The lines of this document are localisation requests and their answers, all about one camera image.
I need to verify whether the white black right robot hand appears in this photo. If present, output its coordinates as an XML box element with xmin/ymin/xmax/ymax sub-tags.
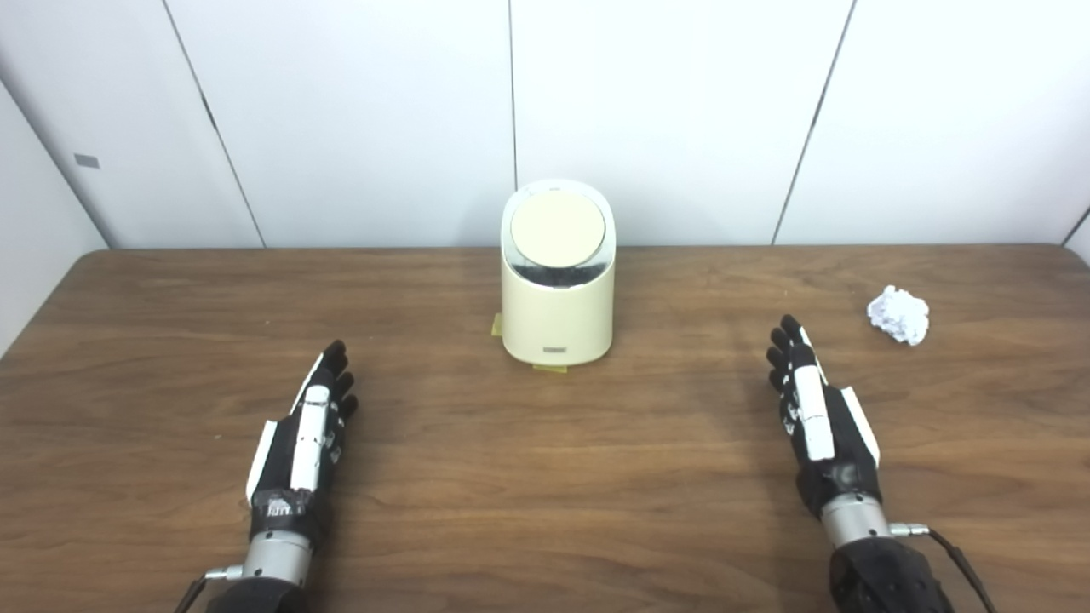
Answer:
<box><xmin>766</xmin><ymin>314</ymin><xmax>883</xmax><ymax>520</ymax></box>

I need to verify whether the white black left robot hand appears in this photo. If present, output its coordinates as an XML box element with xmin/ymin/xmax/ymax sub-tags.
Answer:
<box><xmin>245</xmin><ymin>340</ymin><xmax>359</xmax><ymax>546</ymax></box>

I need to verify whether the white paper ball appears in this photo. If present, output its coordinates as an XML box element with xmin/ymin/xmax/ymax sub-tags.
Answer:
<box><xmin>867</xmin><ymin>285</ymin><xmax>930</xmax><ymax>347</ymax></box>

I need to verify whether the cream-colored bin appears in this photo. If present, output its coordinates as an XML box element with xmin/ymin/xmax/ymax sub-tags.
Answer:
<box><xmin>500</xmin><ymin>180</ymin><xmax>617</xmax><ymax>368</ymax></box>

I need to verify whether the round cream bin lid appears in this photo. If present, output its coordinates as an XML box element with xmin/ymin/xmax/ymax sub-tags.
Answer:
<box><xmin>510</xmin><ymin>191</ymin><xmax>607</xmax><ymax>266</ymax></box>

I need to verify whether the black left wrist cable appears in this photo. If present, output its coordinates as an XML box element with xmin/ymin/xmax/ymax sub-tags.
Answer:
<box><xmin>175</xmin><ymin>565</ymin><xmax>248</xmax><ymax>613</ymax></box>

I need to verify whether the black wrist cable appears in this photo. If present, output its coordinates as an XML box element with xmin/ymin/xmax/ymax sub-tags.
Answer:
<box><xmin>175</xmin><ymin>565</ymin><xmax>248</xmax><ymax>613</ymax></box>
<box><xmin>890</xmin><ymin>522</ymin><xmax>997</xmax><ymax>613</ymax></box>

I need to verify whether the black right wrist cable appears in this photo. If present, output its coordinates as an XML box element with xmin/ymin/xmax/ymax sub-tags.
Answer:
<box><xmin>890</xmin><ymin>522</ymin><xmax>997</xmax><ymax>613</ymax></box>

